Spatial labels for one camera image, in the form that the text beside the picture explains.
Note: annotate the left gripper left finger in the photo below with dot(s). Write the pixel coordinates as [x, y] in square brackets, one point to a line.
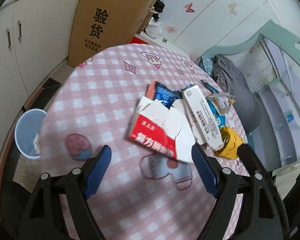
[43, 216]

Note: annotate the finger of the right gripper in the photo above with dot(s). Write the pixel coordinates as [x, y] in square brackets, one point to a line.
[251, 161]

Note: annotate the silver cabinet handle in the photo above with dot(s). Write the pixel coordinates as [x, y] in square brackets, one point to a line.
[8, 38]
[20, 30]

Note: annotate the light blue trash bin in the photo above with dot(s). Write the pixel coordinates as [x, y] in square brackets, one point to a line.
[25, 130]

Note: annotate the clear plastic packaging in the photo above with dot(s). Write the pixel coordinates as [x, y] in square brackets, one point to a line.
[222, 102]

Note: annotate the white cabinet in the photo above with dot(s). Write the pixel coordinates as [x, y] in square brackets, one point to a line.
[46, 30]

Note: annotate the trash inside bin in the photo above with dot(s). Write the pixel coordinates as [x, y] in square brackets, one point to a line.
[36, 144]

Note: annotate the white plastic bag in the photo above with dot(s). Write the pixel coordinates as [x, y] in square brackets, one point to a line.
[154, 28]

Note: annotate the right silver cabinet handle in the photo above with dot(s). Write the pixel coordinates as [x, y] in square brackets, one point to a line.
[20, 30]

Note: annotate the pink checkered tablecloth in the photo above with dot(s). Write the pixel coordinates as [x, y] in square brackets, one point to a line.
[95, 105]

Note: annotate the grey blanket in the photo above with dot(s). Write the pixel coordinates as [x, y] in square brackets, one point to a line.
[231, 80]

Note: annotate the red storage box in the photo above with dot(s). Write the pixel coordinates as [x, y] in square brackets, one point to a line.
[136, 40]

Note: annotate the red white medicine box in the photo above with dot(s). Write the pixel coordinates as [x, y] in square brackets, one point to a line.
[164, 130]

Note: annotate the teal patterned bed sheet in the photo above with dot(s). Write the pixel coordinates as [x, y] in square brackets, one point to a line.
[206, 64]

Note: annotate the white wardrobe with butterflies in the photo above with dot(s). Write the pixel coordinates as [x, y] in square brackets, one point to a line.
[193, 26]

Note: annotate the blue snack wrapper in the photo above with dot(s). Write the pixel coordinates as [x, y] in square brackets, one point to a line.
[158, 91]

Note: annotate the long white barcode box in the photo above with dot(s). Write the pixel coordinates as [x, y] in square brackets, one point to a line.
[204, 125]

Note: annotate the left silver cabinet handle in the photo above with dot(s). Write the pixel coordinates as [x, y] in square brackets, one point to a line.
[8, 38]

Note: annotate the yellow crumpled wrapper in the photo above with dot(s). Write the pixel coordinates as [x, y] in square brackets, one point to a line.
[231, 143]

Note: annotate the large brown cardboard box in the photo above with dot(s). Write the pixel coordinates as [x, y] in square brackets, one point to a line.
[101, 24]

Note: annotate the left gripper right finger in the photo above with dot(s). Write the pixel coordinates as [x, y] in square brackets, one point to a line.
[262, 214]

